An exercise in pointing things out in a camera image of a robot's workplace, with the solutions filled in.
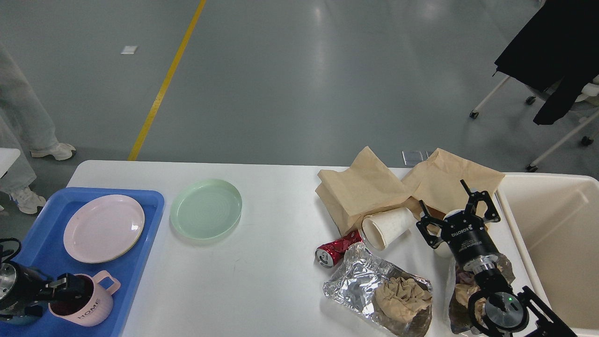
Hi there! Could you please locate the beige plastic bin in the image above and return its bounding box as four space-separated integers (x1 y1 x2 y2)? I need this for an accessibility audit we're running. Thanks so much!
498 173 599 337

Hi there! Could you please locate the right brown paper bag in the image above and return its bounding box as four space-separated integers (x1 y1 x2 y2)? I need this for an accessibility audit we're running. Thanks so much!
402 148 505 214

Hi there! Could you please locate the left brown paper bag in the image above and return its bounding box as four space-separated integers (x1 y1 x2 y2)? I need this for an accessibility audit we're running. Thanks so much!
316 147 412 236

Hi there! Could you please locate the foil wrapper with napkin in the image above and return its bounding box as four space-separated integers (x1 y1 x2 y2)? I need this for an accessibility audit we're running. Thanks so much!
323 242 433 337

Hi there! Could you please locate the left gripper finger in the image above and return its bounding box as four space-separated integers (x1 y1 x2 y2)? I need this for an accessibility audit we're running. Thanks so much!
39 273 87 301
0 304 48 321

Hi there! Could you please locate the crushed red soda can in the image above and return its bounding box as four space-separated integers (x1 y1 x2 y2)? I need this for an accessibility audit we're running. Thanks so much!
314 230 363 268

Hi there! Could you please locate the black jacket on chair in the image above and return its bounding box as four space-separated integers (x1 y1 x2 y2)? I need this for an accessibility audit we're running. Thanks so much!
495 0 599 125

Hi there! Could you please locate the white rolling chair frame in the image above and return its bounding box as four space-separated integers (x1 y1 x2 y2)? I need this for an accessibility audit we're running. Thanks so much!
469 76 598 172

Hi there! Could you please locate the foil bag under right arm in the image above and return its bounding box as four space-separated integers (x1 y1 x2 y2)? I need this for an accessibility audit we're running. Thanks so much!
444 254 516 335

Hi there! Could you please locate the pink plate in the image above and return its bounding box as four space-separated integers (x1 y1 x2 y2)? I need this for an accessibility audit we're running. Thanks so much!
63 194 145 263

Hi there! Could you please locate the blue plastic tray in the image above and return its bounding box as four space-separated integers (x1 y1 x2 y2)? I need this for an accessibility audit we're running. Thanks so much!
0 187 164 337

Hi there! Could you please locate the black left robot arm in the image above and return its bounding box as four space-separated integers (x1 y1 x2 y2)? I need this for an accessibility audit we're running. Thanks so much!
0 238 87 325

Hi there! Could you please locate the green plate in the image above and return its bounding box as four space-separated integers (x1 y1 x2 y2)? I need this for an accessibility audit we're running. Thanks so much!
170 179 242 241

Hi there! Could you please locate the person in light trousers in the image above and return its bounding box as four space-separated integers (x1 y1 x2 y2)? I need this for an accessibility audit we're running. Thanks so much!
0 45 76 215

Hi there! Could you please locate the white paper cup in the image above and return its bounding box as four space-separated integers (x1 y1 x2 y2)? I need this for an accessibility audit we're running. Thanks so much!
362 207 416 251
434 209 462 259

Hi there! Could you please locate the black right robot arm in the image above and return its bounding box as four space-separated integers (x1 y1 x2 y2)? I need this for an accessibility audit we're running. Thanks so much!
416 180 575 337

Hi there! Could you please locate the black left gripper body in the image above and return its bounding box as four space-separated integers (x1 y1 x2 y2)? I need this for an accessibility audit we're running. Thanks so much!
0 262 50 311

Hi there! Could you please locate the dark teal mug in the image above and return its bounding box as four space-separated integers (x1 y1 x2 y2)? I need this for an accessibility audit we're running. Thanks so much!
0 315 37 326

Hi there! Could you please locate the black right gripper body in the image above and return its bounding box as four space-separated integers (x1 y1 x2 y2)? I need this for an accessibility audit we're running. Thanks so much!
442 213 499 272

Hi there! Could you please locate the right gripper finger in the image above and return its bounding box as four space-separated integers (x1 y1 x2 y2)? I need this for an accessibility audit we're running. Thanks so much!
416 200 447 249
460 179 501 223

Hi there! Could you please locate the brown paper bag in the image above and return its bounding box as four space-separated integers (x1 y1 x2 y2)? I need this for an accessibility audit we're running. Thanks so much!
316 147 412 236
402 148 505 214

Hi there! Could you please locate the pink mug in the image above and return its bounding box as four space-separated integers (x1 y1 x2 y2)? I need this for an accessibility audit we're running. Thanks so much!
48 270 121 327

